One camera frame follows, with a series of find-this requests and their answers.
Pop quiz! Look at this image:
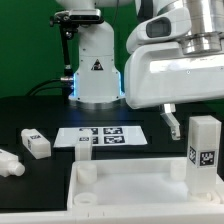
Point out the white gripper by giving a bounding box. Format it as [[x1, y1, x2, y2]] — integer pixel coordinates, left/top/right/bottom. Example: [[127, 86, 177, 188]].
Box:
[[124, 42, 224, 140]]

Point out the white desk top tray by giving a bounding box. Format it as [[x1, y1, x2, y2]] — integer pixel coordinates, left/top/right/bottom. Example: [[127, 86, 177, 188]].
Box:
[[67, 157, 224, 216]]

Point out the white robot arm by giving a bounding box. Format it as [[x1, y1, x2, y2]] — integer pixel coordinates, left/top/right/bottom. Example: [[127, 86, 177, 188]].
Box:
[[52, 0, 224, 140]]

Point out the white marker plate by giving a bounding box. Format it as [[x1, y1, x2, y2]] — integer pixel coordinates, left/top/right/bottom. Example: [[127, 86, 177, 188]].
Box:
[[54, 126, 147, 148]]

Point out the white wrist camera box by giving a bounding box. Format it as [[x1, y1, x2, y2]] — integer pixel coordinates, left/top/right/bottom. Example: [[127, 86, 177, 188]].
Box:
[[126, 7, 192, 53]]

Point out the white frame rail front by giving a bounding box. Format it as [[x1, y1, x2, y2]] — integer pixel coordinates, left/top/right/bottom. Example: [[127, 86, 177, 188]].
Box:
[[0, 203, 224, 224]]

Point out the black cable at base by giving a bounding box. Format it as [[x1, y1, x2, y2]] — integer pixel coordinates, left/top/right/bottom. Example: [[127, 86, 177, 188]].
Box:
[[25, 78, 75, 97]]

